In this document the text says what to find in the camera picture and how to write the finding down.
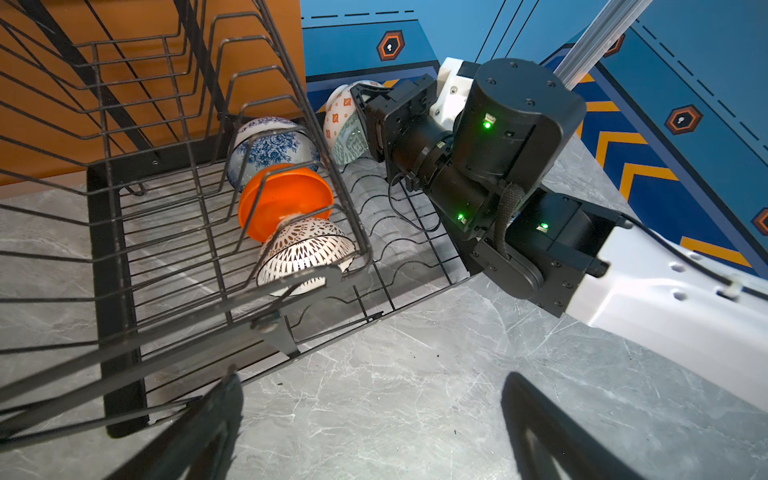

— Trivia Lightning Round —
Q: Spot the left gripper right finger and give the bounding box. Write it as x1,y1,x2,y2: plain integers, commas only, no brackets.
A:
501,372,641,479

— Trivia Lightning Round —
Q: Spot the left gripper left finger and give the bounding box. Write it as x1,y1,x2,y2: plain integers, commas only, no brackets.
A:
109,371,244,479

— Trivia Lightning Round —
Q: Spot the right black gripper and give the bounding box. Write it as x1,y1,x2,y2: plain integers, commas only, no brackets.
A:
350,75,453,180

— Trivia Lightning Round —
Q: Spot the green patterned bowl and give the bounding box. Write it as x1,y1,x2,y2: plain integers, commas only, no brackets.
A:
323,80,382,166

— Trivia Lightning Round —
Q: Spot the blue floral bowl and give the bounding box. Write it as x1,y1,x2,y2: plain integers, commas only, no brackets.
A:
226,117,320,193

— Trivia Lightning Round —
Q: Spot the plain orange bowl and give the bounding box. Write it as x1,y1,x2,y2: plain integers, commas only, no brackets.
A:
238,164,334,243

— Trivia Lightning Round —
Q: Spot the white brown striped bowl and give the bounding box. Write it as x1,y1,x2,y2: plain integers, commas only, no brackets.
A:
256,215,355,286

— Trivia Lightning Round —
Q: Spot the black wire dish rack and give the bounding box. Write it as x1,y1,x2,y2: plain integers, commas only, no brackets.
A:
1,1,468,452

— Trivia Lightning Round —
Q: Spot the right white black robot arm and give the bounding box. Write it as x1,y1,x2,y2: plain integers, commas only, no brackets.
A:
351,59,767,408

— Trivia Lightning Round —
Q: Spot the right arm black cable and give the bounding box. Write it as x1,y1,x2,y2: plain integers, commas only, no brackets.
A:
386,170,445,235

